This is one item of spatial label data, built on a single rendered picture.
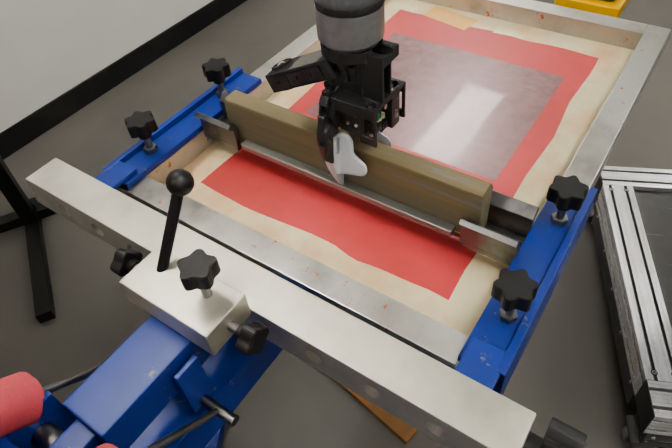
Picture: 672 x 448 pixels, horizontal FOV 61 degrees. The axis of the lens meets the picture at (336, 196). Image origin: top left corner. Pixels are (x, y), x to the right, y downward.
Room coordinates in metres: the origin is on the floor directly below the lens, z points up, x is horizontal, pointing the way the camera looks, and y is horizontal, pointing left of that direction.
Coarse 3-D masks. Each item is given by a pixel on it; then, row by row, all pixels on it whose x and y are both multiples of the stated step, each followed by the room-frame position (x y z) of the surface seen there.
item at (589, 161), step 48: (432, 0) 1.13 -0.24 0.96; (480, 0) 1.06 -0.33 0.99; (528, 0) 1.03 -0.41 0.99; (288, 48) 0.94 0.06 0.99; (624, 96) 0.70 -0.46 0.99; (192, 144) 0.70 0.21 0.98; (144, 192) 0.59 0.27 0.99; (240, 240) 0.48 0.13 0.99; (336, 288) 0.40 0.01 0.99; (432, 336) 0.32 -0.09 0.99
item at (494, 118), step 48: (480, 48) 0.94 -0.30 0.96; (528, 48) 0.92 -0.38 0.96; (480, 96) 0.79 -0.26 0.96; (528, 96) 0.77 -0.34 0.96; (432, 144) 0.67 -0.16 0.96; (480, 144) 0.66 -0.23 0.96; (528, 144) 0.65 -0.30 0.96; (336, 240) 0.50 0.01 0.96; (384, 240) 0.49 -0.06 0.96; (432, 240) 0.48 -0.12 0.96; (432, 288) 0.41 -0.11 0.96
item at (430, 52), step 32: (416, 32) 1.02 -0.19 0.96; (448, 32) 1.00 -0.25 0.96; (480, 32) 0.99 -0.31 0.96; (416, 64) 0.90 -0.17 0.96; (448, 64) 0.89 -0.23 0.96; (416, 96) 0.80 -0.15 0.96; (256, 160) 0.68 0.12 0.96; (224, 192) 0.61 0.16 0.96; (256, 192) 0.61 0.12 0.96; (288, 192) 0.60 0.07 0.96; (320, 192) 0.59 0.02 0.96; (288, 224) 0.54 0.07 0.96; (320, 224) 0.53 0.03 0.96
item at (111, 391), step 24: (144, 336) 0.32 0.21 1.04; (168, 336) 0.32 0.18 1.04; (120, 360) 0.30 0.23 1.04; (144, 360) 0.30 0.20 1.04; (168, 360) 0.29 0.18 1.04; (96, 384) 0.28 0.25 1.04; (120, 384) 0.27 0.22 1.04; (144, 384) 0.27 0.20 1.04; (168, 384) 0.28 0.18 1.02; (72, 408) 0.25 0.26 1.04; (96, 408) 0.25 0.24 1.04; (120, 408) 0.25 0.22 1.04; (144, 408) 0.26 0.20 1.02; (96, 432) 0.23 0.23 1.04; (120, 432) 0.23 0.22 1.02
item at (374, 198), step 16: (256, 144) 0.67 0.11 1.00; (272, 160) 0.64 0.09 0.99; (288, 160) 0.62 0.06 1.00; (320, 176) 0.58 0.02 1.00; (352, 192) 0.55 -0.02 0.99; (368, 192) 0.54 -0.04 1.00; (384, 208) 0.52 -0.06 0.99; (400, 208) 0.51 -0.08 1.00; (432, 224) 0.47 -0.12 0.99; (448, 224) 0.47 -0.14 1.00
